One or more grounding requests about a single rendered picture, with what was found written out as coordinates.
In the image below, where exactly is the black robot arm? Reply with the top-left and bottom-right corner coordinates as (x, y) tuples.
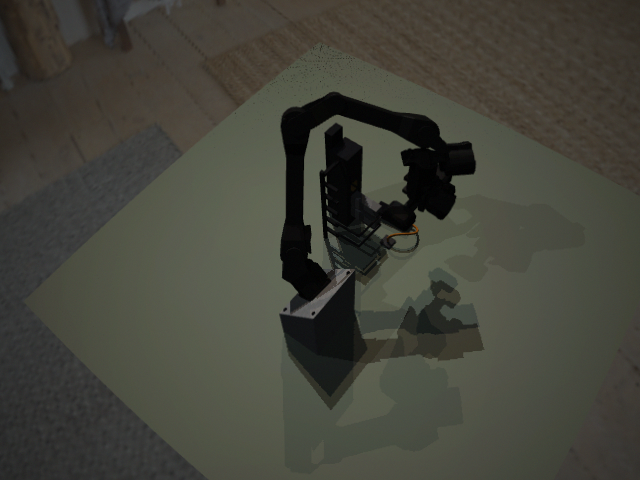
(280, 91), (476, 302)

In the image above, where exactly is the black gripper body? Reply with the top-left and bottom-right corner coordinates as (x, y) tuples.
(383, 164), (452, 231)

